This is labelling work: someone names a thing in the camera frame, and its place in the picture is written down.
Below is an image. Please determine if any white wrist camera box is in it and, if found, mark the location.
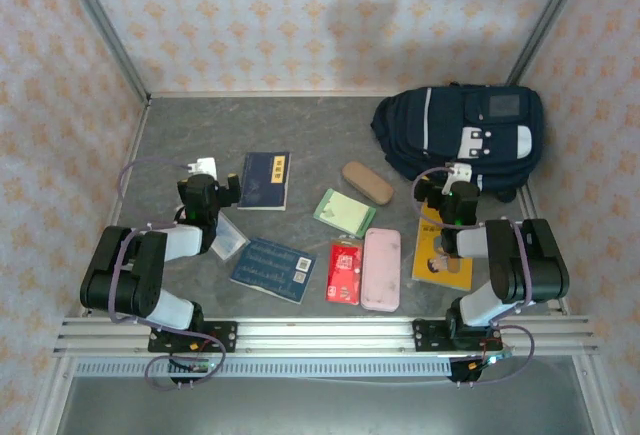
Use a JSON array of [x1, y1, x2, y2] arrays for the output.
[[446, 161, 474, 182], [191, 156, 220, 180]]

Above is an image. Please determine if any navy book with yellow label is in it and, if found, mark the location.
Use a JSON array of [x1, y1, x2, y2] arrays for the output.
[[236, 151, 292, 212]]

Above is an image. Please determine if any navy blue student backpack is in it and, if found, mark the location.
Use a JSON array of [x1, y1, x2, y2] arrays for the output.
[[370, 82, 547, 205]]

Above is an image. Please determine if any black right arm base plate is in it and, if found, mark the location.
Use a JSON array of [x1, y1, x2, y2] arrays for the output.
[[412, 318, 504, 354]]

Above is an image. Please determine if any aluminium mounting rail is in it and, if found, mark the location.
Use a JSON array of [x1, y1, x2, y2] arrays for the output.
[[52, 315, 601, 358]]

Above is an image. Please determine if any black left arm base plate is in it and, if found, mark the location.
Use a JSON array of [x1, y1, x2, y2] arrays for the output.
[[147, 321, 239, 354]]

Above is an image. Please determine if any grey metal sheet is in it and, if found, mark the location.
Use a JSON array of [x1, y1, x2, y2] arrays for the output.
[[54, 374, 596, 435]]

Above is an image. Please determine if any pink pencil case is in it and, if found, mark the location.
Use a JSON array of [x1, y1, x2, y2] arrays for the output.
[[359, 227, 402, 313]]

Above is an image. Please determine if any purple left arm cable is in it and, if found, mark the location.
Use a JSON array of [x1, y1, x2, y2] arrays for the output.
[[107, 157, 227, 392]]

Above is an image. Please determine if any brown glasses case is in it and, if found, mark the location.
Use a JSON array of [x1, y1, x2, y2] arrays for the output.
[[341, 161, 395, 206]]

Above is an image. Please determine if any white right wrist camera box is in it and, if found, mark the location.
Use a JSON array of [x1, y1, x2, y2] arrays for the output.
[[446, 161, 474, 182]]

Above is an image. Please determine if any navy booklet with QR codes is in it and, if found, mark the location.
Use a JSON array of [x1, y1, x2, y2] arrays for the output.
[[229, 236, 318, 306]]

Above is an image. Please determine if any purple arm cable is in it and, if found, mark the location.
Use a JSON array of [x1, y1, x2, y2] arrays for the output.
[[107, 157, 227, 392], [412, 166, 535, 389]]

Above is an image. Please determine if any aluminium frame leg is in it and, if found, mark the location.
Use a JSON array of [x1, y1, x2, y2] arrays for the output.
[[27, 354, 76, 435], [572, 354, 614, 435]]

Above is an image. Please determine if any green notebook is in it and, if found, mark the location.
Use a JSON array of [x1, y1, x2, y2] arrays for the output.
[[313, 187, 377, 237]]

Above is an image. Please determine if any red plastic packet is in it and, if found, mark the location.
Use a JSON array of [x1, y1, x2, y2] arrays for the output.
[[325, 237, 364, 307]]

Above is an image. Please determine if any aluminium frame post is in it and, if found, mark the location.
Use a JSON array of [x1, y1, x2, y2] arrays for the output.
[[53, 0, 152, 107], [504, 0, 595, 89]]

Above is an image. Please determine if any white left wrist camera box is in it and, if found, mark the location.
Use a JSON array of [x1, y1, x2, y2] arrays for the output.
[[191, 156, 220, 180]]

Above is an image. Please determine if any clear plastic stationery pouch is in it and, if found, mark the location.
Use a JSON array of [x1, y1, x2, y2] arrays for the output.
[[209, 212, 251, 261]]

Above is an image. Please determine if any small green circuit board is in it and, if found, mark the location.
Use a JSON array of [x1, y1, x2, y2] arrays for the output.
[[169, 358, 222, 375], [467, 352, 514, 372]]

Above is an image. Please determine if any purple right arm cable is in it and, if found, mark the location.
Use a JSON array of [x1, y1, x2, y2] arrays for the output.
[[412, 166, 535, 389]]

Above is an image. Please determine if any yellow picture book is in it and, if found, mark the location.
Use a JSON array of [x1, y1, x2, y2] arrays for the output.
[[411, 203, 474, 291]]

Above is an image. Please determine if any grey slotted cable duct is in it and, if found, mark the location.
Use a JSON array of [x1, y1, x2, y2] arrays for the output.
[[73, 358, 456, 379]]

